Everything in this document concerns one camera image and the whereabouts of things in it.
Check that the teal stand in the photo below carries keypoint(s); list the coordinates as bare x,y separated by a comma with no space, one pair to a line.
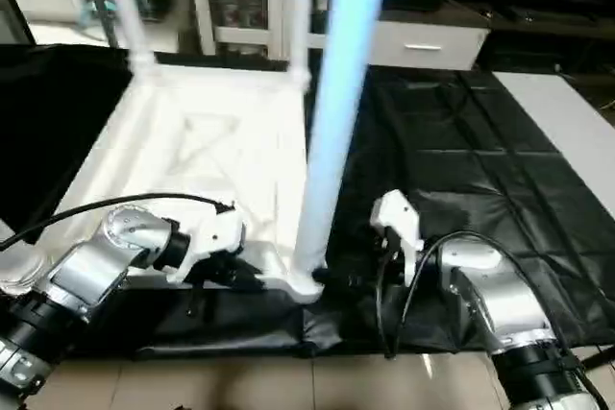
96,12

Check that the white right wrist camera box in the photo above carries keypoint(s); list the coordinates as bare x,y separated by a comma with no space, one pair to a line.
399,223

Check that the white drawer unit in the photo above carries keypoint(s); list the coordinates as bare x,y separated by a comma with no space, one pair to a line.
423,45

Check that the white plastic table top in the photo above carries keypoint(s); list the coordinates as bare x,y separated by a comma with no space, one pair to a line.
192,151

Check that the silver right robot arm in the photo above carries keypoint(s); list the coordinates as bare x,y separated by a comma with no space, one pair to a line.
500,304

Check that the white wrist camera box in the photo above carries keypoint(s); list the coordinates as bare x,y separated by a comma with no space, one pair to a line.
211,237
399,223

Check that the white plastic table leg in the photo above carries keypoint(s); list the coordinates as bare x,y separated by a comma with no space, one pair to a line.
125,7
298,7
14,261
336,93

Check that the black work mat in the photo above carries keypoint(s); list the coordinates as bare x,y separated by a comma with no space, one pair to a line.
461,160

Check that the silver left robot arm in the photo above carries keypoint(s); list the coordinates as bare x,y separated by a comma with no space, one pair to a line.
96,276

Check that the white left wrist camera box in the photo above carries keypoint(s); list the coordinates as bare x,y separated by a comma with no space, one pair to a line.
211,237

